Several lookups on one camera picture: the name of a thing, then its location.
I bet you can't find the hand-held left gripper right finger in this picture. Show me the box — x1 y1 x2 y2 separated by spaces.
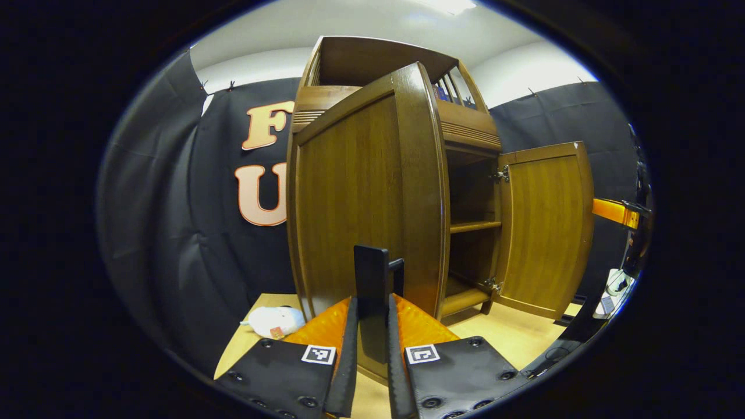
387 294 527 419

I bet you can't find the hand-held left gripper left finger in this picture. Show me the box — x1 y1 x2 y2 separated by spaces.
214 296 359 418

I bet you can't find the wooden shoe cabinet door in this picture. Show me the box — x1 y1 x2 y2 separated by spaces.
492 141 595 321
285 62 452 386

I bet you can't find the black door handle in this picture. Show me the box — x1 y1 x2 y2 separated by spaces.
353 245 405 364

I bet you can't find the wooden double-door shoe cabinet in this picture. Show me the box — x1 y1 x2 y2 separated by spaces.
285 36 504 326

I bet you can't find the wooden cabinet drawer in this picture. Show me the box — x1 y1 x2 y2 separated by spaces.
291 86 502 149

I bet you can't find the white plastic object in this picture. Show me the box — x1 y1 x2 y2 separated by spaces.
605 269 632 297

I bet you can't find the white plush toy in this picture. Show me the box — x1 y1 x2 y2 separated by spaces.
240 306 306 339

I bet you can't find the black backdrop cloth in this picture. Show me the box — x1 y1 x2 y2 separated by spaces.
96 49 641 373

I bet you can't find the large ceiling light panel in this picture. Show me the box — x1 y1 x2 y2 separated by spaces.
419 0 478 15

